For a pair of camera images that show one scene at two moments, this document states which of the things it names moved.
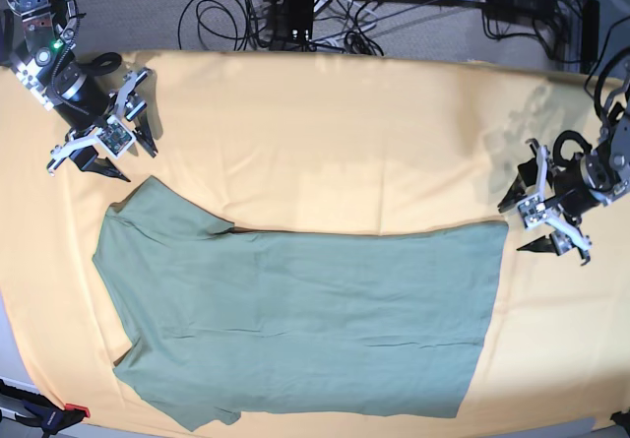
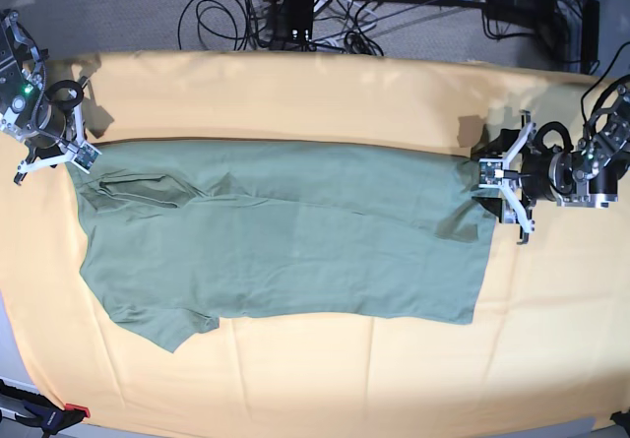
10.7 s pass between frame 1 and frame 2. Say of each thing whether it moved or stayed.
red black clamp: stayed
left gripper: moved
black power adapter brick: stayed
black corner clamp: stayed
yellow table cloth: stayed
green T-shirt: moved
